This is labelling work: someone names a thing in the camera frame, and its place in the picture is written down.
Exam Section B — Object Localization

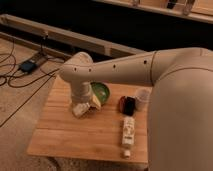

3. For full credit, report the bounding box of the long wooden baseboard beam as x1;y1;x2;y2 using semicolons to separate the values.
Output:
0;14;144;58

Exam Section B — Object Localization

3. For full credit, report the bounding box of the white ceramic cup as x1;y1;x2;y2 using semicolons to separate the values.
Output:
135;88;150;111

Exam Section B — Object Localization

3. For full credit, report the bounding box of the wooden table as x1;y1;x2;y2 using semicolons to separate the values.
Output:
26;74;154;165

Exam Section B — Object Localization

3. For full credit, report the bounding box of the red and black cup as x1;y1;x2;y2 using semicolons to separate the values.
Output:
119;96;135;116

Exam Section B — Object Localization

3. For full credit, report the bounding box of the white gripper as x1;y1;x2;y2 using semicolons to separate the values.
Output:
70;82;93;106

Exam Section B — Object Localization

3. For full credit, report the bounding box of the green ceramic bowl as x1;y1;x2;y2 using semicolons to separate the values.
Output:
91;82;110;105

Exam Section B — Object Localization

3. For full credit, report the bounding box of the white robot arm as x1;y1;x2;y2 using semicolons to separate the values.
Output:
60;48;213;171

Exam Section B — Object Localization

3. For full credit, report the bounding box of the black floor cable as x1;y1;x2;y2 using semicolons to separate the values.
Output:
0;36;66;128

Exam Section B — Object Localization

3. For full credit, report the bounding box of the black power adapter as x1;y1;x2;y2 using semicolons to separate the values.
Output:
19;60;37;73

